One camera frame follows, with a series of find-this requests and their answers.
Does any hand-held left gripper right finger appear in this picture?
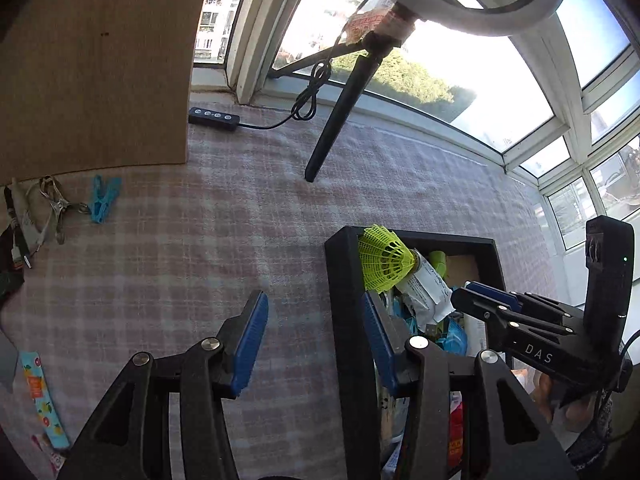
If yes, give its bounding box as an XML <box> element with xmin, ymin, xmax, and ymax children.
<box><xmin>362</xmin><ymin>292</ymin><xmax>581</xmax><ymax>480</ymax></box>

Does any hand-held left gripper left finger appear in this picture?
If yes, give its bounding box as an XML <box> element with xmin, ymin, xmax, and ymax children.
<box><xmin>57</xmin><ymin>290</ymin><xmax>271</xmax><ymax>480</ymax></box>

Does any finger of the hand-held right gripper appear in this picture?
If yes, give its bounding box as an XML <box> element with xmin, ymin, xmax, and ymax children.
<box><xmin>450</xmin><ymin>287</ymin><xmax>576</xmax><ymax>356</ymax></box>
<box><xmin>464</xmin><ymin>281</ymin><xmax>586</xmax><ymax>329</ymax></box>

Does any black storage tray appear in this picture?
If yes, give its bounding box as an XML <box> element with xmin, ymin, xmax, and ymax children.
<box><xmin>324</xmin><ymin>226</ymin><xmax>516</xmax><ymax>480</ymax></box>

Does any person's right hand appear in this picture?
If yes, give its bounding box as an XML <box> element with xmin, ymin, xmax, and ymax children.
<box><xmin>530</xmin><ymin>372</ymin><xmax>607</xmax><ymax>434</ymax></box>

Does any white lotion tube blue cap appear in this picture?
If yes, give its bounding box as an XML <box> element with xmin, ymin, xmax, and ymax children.
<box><xmin>462</xmin><ymin>312</ymin><xmax>490</xmax><ymax>358</ymax></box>

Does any crumpled white tube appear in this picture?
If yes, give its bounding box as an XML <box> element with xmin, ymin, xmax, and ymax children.
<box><xmin>395</xmin><ymin>252</ymin><xmax>456</xmax><ymax>333</ymax></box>

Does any green plastic bottle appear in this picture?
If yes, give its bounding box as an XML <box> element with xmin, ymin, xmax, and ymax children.
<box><xmin>427</xmin><ymin>251</ymin><xmax>449</xmax><ymax>279</ymax></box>

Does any yellow plastic shuttlecock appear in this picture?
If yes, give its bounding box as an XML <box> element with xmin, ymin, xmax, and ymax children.
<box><xmin>358</xmin><ymin>225</ymin><xmax>421</xmax><ymax>293</ymax></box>

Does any red packet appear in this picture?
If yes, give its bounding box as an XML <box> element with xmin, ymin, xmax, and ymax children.
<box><xmin>447</xmin><ymin>392</ymin><xmax>465</xmax><ymax>471</ymax></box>

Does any blue clothespin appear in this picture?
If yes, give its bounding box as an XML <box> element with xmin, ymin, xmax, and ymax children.
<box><xmin>89</xmin><ymin>175</ymin><xmax>122</xmax><ymax>224</ymax></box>

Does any teal fruit-print strip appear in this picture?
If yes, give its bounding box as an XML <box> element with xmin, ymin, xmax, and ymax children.
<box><xmin>19</xmin><ymin>351</ymin><xmax>71</xmax><ymax>450</ymax></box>

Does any pink white packet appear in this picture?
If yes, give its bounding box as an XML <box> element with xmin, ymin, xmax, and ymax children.
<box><xmin>30</xmin><ymin>432</ymin><xmax>73</xmax><ymax>478</ymax></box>

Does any wooden board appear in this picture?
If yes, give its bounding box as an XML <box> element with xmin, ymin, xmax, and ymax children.
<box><xmin>0</xmin><ymin>0</ymin><xmax>217</xmax><ymax>181</ymax></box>

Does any black inline cable controller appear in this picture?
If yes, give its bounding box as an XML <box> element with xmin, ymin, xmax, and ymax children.
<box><xmin>188</xmin><ymin>25</ymin><xmax>351</xmax><ymax>132</ymax></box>

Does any metal clip with grey cord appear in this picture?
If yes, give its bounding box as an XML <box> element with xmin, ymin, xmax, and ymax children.
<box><xmin>22</xmin><ymin>176</ymin><xmax>92</xmax><ymax>246</ymax></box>

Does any dark lanyard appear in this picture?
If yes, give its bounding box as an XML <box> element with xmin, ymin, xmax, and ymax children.
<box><xmin>0</xmin><ymin>185</ymin><xmax>33</xmax><ymax>306</ymax></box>

